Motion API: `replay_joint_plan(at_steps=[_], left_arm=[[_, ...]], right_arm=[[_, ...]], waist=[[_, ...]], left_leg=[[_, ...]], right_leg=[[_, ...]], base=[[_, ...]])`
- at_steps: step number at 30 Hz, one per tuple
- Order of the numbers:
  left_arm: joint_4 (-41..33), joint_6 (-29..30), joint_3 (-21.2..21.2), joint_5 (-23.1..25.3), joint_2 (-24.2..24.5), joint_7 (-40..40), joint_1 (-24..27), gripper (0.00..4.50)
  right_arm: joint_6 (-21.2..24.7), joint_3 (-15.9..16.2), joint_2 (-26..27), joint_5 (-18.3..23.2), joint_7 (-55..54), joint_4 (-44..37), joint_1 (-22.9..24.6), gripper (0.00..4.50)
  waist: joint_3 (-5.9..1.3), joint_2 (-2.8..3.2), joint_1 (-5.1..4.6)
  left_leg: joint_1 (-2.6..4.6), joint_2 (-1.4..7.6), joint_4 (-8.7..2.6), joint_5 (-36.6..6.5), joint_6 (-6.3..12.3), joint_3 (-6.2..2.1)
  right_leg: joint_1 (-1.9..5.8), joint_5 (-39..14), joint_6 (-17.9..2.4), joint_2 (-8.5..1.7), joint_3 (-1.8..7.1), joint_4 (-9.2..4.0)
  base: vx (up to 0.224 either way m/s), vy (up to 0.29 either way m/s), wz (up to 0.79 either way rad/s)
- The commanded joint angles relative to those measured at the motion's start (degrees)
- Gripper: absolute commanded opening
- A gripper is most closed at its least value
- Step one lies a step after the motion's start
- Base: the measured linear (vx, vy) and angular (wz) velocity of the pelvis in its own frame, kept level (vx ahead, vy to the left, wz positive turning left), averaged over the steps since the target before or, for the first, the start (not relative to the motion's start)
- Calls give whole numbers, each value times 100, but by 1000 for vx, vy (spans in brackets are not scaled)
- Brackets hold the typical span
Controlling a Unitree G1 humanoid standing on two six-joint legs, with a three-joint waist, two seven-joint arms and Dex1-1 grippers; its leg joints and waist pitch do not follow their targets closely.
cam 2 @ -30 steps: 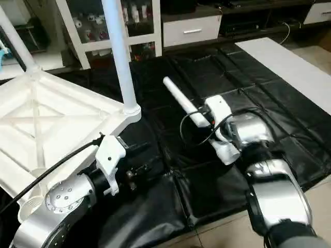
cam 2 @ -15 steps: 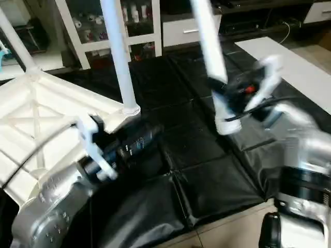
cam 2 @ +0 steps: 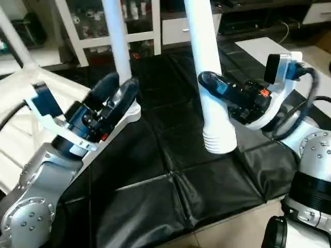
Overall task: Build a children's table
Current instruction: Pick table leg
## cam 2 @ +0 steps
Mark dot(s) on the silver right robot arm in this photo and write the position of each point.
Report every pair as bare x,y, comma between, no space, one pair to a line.
315,155

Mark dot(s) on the white drawer cabinet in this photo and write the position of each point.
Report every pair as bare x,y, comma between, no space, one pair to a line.
318,13
155,26
176,31

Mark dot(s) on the white flat panel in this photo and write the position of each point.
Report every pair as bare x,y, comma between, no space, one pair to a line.
258,49

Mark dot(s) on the white plastic table top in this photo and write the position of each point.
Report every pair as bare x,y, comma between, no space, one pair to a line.
20,119

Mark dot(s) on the white plastic table leg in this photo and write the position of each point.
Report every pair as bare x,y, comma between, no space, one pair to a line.
212,51
15,41
118,41

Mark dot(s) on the black work mat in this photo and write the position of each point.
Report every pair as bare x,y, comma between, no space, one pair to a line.
181,196

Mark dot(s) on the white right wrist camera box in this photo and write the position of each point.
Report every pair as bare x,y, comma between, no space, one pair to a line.
287,63

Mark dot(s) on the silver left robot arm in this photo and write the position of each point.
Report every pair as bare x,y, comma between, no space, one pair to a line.
36,196

